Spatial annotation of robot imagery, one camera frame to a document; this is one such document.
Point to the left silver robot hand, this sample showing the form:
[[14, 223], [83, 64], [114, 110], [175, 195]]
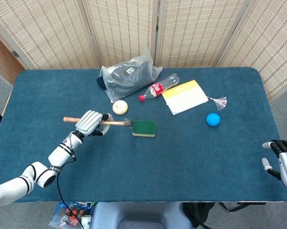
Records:
[[88, 122]]

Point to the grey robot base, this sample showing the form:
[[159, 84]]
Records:
[[143, 214]]

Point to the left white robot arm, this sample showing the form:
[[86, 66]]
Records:
[[59, 155]]

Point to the green and yellow sponge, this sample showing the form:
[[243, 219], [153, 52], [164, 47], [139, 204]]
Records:
[[144, 127]]

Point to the round yellow tin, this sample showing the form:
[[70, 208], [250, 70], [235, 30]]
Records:
[[120, 107]]

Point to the clear bag with grey cloth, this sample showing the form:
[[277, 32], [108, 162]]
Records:
[[129, 78]]

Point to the empty cola bottle red cap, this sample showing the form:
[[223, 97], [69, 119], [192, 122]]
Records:
[[156, 89]]

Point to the blue table cloth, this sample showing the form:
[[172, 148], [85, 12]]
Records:
[[157, 162]]

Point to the blue ball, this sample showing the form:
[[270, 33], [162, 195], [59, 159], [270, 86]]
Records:
[[213, 119]]

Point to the red and white tassel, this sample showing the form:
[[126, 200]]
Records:
[[220, 102]]

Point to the clear bag of small items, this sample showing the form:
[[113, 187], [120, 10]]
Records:
[[66, 213]]

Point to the white paper cup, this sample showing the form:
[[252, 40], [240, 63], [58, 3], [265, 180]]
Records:
[[87, 221]]

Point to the woven folding screen panel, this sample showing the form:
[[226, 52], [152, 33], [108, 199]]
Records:
[[45, 33], [265, 40], [195, 31], [124, 28]]

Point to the yellow and white notebook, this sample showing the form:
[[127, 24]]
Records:
[[185, 99]]

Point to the metal door hinge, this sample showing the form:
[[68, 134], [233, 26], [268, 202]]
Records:
[[15, 54]]

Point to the black bag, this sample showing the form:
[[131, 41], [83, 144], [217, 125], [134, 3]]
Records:
[[198, 213]]

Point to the brown wooden door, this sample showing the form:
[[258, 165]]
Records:
[[2, 62]]

